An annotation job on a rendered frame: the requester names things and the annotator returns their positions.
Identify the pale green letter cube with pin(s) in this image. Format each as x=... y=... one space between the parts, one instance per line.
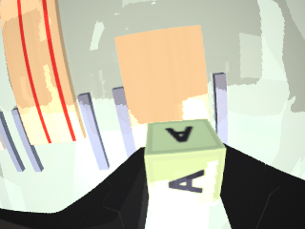
x=185 y=164

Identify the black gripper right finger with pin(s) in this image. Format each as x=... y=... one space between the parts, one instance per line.
x=258 y=196

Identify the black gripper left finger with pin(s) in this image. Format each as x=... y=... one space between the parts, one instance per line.
x=120 y=201

